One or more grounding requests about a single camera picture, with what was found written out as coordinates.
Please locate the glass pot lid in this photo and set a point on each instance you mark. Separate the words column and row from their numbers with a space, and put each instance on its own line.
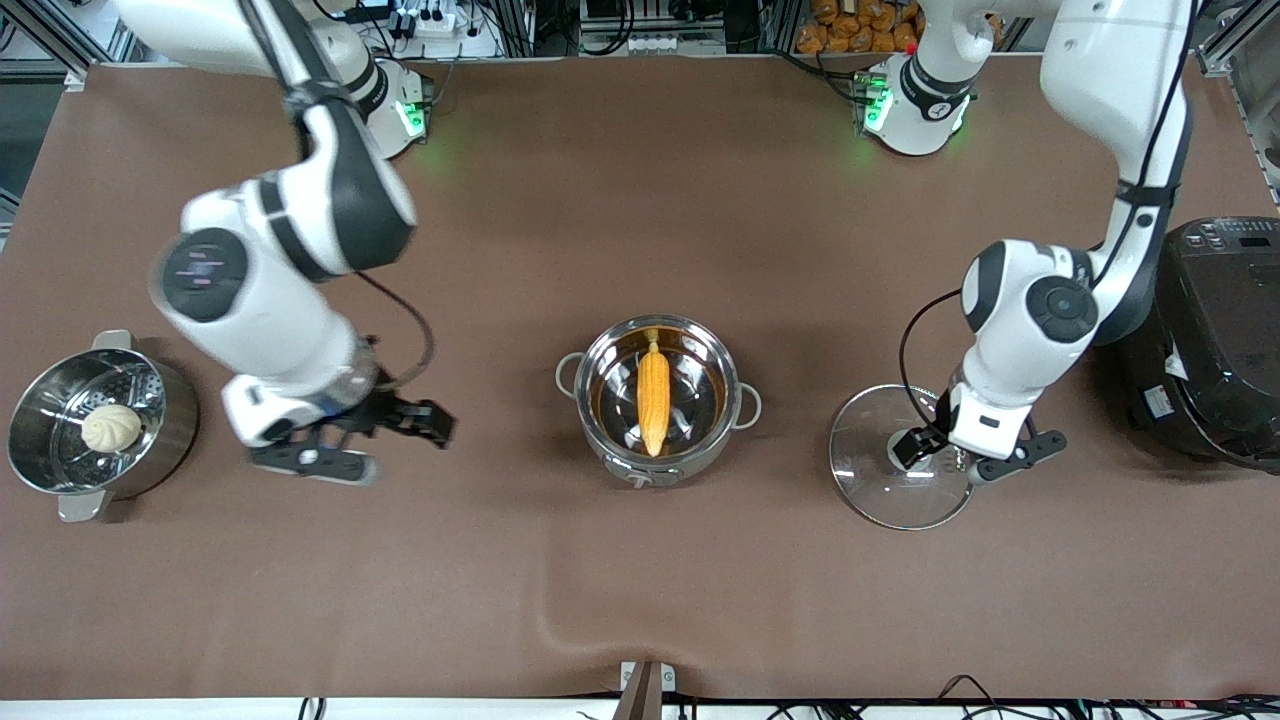
column 870, row 490

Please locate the yellow corn cob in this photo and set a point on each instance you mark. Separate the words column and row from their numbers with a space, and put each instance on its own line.
column 653, row 400

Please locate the metal table clamp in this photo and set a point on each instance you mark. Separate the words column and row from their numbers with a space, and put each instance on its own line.
column 628, row 678

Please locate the long white power strip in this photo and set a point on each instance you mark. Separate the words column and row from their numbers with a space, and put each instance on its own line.
column 665, row 45

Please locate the steel steamer pot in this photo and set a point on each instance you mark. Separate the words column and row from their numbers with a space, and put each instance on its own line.
column 170, row 420

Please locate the black rice cooker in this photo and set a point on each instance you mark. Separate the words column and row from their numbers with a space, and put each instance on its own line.
column 1220, row 340

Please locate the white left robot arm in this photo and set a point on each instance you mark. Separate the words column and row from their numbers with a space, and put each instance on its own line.
column 1110, row 80

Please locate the orange snack pile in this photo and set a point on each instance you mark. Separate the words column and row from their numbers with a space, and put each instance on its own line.
column 850, row 30

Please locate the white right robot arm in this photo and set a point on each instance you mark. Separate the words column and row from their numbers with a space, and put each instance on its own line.
column 250, row 300

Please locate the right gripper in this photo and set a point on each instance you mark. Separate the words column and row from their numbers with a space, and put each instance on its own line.
column 382, row 410

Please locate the white power strip with plugs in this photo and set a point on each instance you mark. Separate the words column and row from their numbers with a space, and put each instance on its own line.
column 440, row 25

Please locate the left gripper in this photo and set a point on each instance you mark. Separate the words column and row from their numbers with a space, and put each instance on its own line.
column 912, row 445

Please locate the white steamed bun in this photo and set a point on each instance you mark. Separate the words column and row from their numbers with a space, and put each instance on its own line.
column 110, row 428

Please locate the aluminium frame profile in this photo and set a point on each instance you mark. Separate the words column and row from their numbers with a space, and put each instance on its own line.
column 1225, row 50
column 95, row 45

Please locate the brown table cloth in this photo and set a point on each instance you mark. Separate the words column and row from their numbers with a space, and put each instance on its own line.
column 500, row 580

